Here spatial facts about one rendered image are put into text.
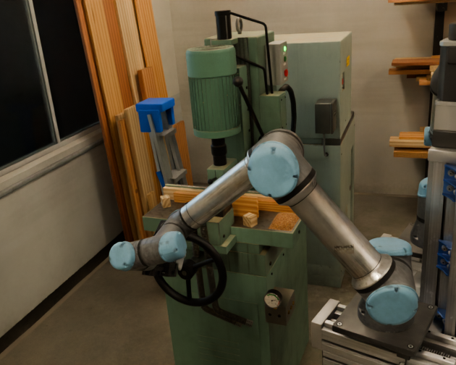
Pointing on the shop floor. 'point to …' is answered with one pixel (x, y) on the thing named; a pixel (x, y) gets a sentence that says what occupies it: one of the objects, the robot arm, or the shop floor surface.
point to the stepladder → (157, 109)
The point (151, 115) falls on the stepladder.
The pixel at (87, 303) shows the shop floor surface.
